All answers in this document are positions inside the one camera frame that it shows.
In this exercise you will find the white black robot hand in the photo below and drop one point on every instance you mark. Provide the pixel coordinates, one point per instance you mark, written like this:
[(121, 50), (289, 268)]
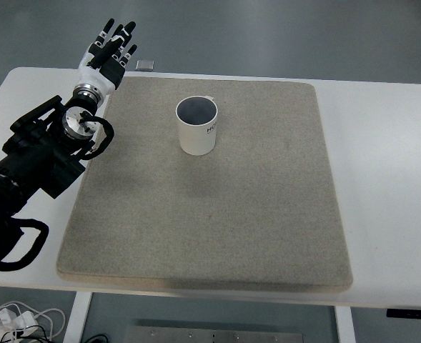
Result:
[(95, 76)]

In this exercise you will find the white cup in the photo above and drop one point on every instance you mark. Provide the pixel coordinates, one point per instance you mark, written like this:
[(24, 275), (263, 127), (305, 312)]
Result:
[(197, 139)]

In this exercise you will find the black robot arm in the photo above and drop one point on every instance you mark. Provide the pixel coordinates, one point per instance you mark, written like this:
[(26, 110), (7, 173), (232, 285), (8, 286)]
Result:
[(35, 164)]

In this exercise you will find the small silver metal object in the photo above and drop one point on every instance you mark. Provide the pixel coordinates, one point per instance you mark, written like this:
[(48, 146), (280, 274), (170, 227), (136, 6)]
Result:
[(146, 65)]

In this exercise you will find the grey-brown felt mat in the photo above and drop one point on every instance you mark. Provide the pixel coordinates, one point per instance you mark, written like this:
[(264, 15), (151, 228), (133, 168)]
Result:
[(210, 221)]

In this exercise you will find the white table leg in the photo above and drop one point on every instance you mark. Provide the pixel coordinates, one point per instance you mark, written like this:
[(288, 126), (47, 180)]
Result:
[(346, 325), (76, 318)]

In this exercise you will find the white power strip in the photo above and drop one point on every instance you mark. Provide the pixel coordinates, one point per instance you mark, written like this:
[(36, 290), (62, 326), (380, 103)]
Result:
[(8, 319)]

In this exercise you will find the grey metal plate with screws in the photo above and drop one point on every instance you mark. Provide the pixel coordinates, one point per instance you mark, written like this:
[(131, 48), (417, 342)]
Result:
[(213, 335)]

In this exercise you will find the black table control panel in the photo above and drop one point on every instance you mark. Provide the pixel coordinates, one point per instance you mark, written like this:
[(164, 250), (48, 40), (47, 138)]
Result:
[(410, 313)]

